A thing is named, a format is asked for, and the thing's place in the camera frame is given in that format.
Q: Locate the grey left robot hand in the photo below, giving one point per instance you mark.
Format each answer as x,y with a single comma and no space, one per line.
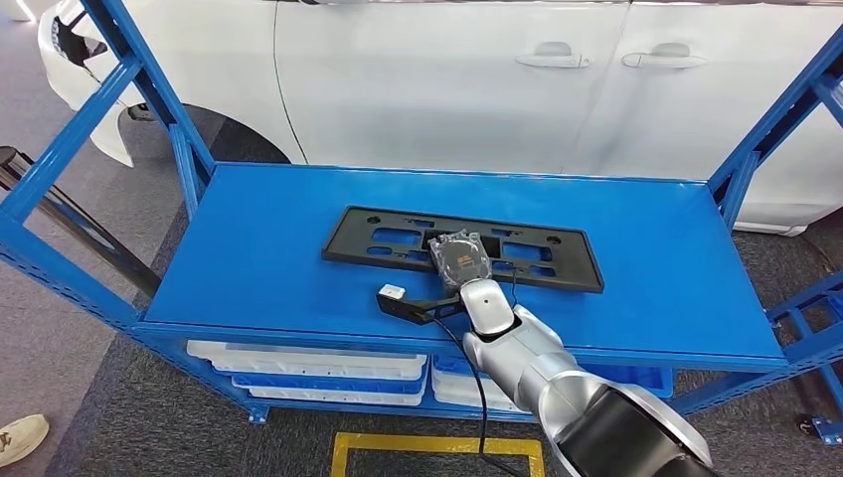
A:
461,260

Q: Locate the black plastic plate frame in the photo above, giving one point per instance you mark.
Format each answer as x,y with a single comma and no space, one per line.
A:
342,240

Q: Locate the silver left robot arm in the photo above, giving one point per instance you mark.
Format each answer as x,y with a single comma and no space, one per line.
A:
527,355

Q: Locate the blue metal shelf rack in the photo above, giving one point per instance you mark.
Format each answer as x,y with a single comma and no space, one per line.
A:
263,263

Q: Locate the white plastic crate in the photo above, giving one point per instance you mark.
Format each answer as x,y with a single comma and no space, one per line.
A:
329,397
296,362
454,385
461,400

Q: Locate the white car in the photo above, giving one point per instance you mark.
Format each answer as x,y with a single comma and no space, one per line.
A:
428,85

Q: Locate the dark barrier bar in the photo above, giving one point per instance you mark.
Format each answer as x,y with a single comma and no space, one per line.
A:
99,247

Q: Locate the blue metal rack with castors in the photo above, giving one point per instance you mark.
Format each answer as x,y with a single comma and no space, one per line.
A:
826,431

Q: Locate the person's foot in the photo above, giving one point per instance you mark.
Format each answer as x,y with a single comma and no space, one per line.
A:
23,438

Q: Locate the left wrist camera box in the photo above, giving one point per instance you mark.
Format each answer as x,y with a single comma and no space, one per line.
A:
392,293

